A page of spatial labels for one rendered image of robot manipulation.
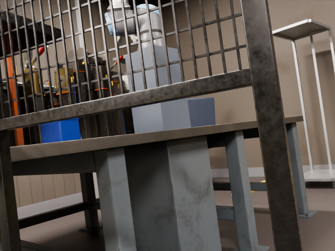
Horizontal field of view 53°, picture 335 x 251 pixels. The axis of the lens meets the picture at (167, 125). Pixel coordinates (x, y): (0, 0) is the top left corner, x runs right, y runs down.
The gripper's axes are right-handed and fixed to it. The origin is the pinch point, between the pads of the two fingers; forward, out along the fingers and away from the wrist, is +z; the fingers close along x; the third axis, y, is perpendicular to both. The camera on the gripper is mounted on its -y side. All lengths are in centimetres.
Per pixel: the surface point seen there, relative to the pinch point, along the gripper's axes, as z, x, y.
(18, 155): 55, -37, -102
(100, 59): 8.2, 4.8, -17.4
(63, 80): 21.9, 6.9, -44.1
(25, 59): 13, 11, -61
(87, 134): 49, 4, -35
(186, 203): 86, -42, -27
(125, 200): 76, -40, -65
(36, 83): 25, 6, -61
